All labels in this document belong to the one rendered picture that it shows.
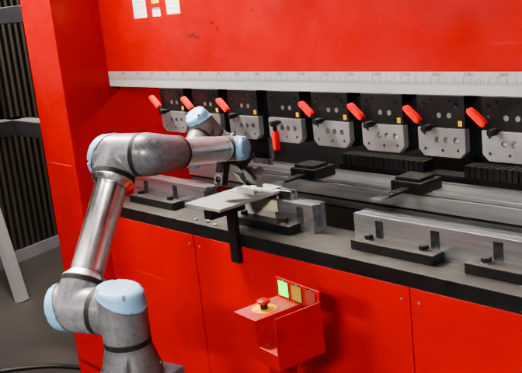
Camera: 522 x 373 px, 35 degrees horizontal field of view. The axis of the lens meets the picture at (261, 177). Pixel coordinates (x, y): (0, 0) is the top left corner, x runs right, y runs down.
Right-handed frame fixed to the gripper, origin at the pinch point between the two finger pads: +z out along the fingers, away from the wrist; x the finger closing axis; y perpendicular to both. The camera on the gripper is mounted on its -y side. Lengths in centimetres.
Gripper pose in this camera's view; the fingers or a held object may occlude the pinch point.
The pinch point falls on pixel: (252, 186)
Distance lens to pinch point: 276.4
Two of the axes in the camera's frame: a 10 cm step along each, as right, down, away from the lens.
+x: -6.7, -0.9, 7.4
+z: 5.5, 6.0, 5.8
